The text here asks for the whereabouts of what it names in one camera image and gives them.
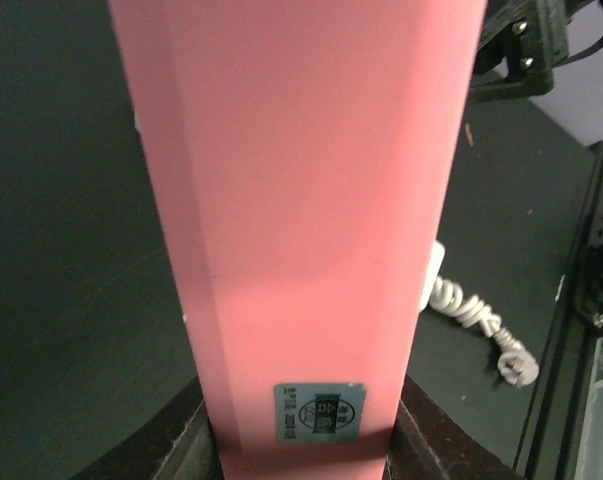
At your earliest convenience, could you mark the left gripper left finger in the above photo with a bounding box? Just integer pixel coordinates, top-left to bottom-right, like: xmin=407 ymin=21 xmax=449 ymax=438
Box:
xmin=73 ymin=378 xmax=221 ymax=479

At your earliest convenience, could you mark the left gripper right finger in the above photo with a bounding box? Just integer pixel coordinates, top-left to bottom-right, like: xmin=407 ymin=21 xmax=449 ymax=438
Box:
xmin=383 ymin=377 xmax=521 ymax=480

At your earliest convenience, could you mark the white knotted power cord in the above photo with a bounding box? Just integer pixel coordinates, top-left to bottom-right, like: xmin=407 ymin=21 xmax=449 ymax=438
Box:
xmin=428 ymin=269 xmax=538 ymax=389

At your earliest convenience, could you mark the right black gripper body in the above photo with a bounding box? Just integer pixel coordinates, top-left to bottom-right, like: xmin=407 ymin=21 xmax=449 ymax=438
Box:
xmin=468 ymin=1 xmax=568 ymax=103

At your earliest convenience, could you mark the pink triangular plug adapter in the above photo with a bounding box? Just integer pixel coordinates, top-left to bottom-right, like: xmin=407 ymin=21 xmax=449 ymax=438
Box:
xmin=109 ymin=1 xmax=486 ymax=479

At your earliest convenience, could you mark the white power strip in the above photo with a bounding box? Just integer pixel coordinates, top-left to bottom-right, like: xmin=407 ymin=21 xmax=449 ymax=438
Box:
xmin=419 ymin=240 xmax=445 ymax=311

